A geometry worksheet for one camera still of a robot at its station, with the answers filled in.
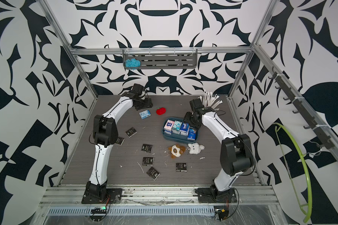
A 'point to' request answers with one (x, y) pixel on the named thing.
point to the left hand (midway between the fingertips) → (147, 102)
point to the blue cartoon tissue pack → (191, 134)
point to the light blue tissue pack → (145, 114)
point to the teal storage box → (177, 137)
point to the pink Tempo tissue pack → (168, 127)
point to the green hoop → (300, 205)
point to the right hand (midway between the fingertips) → (186, 119)
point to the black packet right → (181, 167)
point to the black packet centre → (147, 148)
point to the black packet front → (153, 173)
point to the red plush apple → (161, 111)
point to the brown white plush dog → (176, 150)
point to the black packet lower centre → (148, 161)
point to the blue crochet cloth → (133, 63)
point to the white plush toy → (195, 148)
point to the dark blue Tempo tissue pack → (184, 128)
